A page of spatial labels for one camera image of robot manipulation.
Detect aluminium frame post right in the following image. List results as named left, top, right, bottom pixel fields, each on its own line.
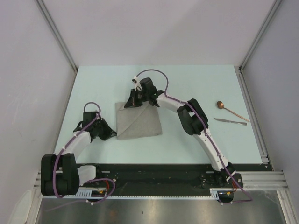
left=239, top=0, right=284, bottom=72

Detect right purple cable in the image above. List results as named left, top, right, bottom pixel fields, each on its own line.
left=134, top=69, right=254, bottom=203

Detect aluminium frame rail right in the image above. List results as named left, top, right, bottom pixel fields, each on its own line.
left=234, top=66, right=270, bottom=164

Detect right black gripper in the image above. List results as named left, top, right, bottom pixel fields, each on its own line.
left=125, top=88, right=150, bottom=108

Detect grey cloth napkin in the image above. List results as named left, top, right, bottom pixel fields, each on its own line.
left=115, top=102, right=162, bottom=140

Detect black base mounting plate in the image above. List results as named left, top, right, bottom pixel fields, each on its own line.
left=83, top=164, right=233, bottom=196

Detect aluminium frame rail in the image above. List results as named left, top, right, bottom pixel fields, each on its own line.
left=34, top=171, right=41, bottom=189
left=234, top=66, right=270, bottom=164

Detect aluminium frame post left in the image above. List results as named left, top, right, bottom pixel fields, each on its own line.
left=35, top=0, right=78, bottom=74

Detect copper spoon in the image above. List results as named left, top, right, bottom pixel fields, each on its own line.
left=216, top=101, right=250, bottom=122

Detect aluminium frame post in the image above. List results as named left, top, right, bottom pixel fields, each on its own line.
left=239, top=0, right=284, bottom=72
left=35, top=0, right=78, bottom=74

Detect white slotted cable duct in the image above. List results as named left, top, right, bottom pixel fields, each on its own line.
left=43, top=188, right=220, bottom=200

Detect silver butter knife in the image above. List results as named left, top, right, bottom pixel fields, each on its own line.
left=214, top=118, right=247, bottom=126

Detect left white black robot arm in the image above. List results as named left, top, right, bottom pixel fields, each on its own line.
left=40, top=111, right=117, bottom=198

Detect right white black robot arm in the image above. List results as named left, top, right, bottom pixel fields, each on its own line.
left=124, top=77, right=240, bottom=187

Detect aluminium frame rail left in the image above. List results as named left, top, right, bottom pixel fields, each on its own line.
left=34, top=171, right=41, bottom=189

